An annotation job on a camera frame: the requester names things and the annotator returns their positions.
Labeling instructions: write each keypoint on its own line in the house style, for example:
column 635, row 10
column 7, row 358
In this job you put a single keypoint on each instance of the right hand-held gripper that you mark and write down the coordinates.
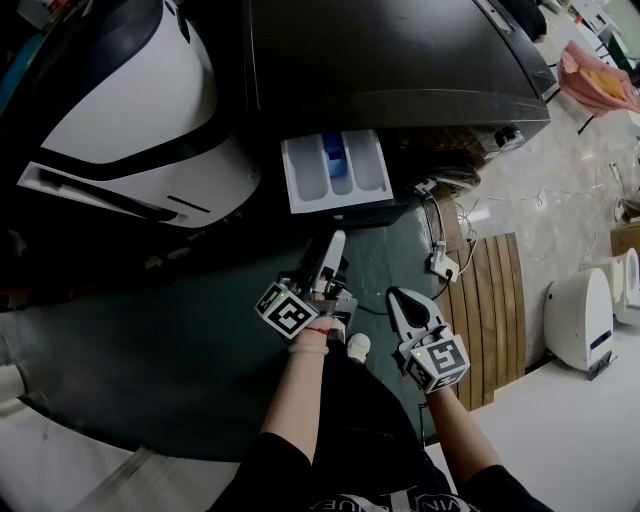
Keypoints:
column 440, row 360

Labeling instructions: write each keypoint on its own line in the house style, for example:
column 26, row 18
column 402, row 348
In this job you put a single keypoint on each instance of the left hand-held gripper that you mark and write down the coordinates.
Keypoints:
column 290, row 312

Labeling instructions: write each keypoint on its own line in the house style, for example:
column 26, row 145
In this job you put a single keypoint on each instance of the white detergent drawer black front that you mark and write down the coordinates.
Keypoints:
column 310, row 170

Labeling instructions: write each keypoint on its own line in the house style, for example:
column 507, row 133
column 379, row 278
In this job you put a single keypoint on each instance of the person's right forearm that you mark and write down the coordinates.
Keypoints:
column 460, row 440

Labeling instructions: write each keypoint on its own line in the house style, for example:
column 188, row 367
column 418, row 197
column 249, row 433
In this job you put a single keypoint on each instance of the person's left forearm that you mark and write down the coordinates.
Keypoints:
column 295, row 400

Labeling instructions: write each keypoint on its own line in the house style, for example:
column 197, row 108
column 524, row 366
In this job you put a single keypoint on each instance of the person's left hand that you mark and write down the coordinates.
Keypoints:
column 335, row 332

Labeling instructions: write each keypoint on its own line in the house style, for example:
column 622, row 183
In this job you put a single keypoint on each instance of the white power strip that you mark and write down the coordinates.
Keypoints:
column 442, row 262

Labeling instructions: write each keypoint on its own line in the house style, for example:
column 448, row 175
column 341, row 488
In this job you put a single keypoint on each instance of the person's right white shoe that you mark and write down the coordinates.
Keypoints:
column 359, row 347

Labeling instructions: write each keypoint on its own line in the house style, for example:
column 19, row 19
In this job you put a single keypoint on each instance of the slatted wooden platform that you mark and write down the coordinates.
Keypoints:
column 490, row 320

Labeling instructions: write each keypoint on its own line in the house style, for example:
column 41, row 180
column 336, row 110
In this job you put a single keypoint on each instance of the white plug adapter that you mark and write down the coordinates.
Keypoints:
column 425, row 187

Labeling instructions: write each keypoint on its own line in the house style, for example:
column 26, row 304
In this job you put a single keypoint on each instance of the black trousers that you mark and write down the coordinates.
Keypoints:
column 360, row 425

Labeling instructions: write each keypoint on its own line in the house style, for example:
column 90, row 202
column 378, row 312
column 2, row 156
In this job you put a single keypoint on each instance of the round black washer door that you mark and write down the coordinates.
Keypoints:
column 450, row 175

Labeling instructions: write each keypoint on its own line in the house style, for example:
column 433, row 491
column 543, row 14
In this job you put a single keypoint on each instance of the white rounded floor appliance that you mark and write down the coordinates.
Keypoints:
column 575, row 320

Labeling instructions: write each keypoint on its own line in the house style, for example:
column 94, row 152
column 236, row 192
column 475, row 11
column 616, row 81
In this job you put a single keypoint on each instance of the silver washer dial knob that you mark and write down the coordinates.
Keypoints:
column 509, row 137

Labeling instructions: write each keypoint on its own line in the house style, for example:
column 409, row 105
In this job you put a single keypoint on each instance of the black washing machine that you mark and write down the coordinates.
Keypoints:
column 390, row 55

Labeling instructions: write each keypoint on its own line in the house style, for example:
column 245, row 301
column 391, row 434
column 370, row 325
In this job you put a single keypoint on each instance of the white toilet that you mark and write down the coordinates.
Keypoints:
column 627, row 290

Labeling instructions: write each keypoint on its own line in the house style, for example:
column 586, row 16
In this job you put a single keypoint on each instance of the black printed T-shirt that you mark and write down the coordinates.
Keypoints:
column 270, row 475

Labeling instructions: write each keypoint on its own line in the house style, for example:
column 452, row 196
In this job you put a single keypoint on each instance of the white and black appliance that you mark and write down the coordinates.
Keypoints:
column 140, row 110

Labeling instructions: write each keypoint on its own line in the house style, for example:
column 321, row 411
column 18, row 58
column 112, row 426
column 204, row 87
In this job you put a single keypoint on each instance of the pink armchair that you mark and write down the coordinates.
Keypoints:
column 585, row 95

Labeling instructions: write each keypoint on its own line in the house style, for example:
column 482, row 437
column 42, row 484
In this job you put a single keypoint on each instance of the orange cushion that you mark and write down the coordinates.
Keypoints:
column 607, row 82

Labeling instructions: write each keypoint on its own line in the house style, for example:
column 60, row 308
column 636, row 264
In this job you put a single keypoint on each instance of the teal fluffy duster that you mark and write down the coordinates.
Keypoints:
column 20, row 65

